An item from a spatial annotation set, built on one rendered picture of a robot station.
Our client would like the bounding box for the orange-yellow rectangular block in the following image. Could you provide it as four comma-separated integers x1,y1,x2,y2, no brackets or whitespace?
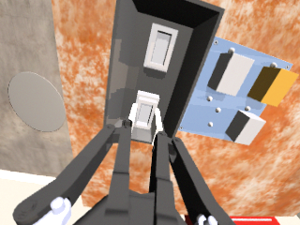
247,67,299,107

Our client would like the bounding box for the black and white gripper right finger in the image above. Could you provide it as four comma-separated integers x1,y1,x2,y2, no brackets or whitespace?
148,108,236,225

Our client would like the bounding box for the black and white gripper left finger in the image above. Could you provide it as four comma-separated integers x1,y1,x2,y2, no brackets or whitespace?
12,103,138,225

